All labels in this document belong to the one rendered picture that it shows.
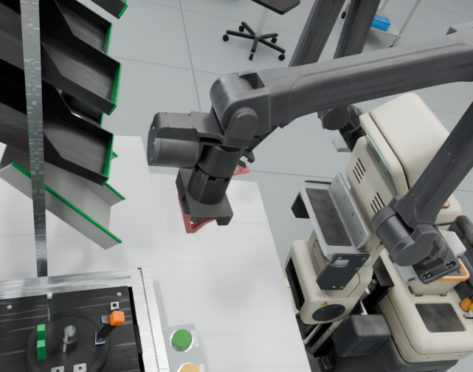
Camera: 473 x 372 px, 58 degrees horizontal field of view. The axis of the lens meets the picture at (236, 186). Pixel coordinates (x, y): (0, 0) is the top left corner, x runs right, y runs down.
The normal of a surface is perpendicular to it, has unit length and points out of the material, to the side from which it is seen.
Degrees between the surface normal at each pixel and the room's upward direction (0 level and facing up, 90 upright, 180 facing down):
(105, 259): 0
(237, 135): 85
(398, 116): 42
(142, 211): 0
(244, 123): 85
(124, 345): 0
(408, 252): 85
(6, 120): 90
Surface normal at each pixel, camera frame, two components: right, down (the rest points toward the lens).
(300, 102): 0.42, 0.57
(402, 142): -0.43, -0.57
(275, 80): -0.08, -0.72
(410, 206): -0.93, -0.05
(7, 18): 0.13, 0.71
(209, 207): 0.31, -0.70
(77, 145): 0.66, -0.59
